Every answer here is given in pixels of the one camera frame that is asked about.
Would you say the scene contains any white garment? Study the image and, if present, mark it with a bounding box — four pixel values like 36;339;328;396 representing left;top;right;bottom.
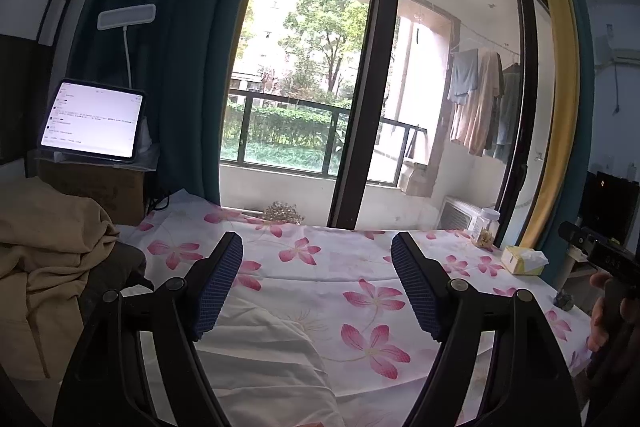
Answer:
122;284;351;427

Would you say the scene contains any dark grey cloth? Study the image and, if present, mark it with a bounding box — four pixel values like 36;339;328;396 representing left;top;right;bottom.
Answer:
75;239;156;323

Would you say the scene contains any yellow tissue box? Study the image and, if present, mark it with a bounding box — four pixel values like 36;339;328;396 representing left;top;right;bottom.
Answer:
501;245;549;276

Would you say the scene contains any person's right hand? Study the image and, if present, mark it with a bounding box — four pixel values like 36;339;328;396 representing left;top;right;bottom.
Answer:
586;271;640;353

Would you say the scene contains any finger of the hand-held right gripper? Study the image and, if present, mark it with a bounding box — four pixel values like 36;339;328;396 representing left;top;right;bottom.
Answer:
558;220;593;253

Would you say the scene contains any black monitor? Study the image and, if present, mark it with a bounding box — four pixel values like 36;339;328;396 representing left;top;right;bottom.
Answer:
577;171;640;248

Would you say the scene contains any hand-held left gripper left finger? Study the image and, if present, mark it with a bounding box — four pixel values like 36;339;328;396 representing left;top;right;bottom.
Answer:
52;232;244;427

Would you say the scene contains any hanging beige garment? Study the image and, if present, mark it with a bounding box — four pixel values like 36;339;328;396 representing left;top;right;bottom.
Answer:
449;49;506;158

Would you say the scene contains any balcony railing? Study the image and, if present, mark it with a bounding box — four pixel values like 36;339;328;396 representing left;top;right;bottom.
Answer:
220;88;428;188

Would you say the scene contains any tablet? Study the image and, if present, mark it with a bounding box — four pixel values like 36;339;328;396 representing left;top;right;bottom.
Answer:
39;79;146;164

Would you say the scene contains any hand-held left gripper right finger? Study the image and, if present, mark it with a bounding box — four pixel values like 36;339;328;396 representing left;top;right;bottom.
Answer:
390;232;583;427

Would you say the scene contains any wall air conditioner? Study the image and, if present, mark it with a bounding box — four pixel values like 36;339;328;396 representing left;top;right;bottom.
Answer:
595;34;640;68

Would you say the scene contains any black cable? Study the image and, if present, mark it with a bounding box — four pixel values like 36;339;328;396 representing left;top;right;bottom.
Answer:
147;189;171;212

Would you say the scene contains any teal curtain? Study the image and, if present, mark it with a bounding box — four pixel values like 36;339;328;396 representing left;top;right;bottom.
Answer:
545;0;598;253
70;0;278;208

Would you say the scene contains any hanging dark green garment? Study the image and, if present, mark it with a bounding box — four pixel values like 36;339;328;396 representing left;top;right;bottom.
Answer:
492;64;523;160

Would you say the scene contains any black sliding door frame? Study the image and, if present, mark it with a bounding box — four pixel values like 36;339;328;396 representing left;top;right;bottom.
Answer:
492;0;538;248
327;0;406;230

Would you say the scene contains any balcony cardboard box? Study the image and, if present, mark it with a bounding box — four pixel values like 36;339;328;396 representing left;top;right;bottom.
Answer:
400;159;433;198

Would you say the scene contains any clear plastic bag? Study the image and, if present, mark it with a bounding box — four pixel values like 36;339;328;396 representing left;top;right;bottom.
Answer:
132;117;161;172

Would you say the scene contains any white lamp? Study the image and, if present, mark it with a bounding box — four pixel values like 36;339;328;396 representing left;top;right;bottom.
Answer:
96;3;157;90

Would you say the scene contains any air conditioner outdoor unit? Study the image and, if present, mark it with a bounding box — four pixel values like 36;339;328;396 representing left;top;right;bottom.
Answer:
436;196;483;233

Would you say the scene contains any pink floral bed sheet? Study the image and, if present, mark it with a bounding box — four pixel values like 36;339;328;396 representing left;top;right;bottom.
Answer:
117;189;593;427

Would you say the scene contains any clear jar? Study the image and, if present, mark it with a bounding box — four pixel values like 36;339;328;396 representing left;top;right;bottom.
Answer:
470;208;501;250

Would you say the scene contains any hanging blue garment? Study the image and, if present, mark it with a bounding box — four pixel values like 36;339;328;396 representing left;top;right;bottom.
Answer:
446;48;481;105

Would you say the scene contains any yellow curtain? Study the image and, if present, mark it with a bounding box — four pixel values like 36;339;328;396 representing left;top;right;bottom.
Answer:
517;0;581;253

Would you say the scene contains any beige cloth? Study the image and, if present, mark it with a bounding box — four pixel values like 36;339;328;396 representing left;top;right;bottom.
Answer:
0;177;121;380

